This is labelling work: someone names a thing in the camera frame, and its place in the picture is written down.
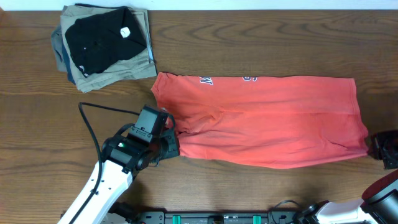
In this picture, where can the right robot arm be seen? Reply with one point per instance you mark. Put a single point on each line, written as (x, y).
(378, 203)

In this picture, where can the grey folded garment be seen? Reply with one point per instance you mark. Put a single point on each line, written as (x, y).
(57, 46)

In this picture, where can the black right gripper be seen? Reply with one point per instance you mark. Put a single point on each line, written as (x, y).
(379, 139)

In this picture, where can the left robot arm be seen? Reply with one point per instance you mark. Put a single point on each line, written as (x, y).
(106, 184)

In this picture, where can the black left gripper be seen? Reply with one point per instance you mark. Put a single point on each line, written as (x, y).
(172, 139)

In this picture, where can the red printed t-shirt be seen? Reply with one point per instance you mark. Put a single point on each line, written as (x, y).
(279, 123)

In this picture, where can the khaki folded garment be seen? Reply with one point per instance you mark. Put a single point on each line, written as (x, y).
(140, 66)

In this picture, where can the black folded shirt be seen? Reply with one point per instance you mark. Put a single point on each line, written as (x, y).
(99, 41)

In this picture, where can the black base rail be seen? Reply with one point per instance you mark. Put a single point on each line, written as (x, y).
(204, 218)

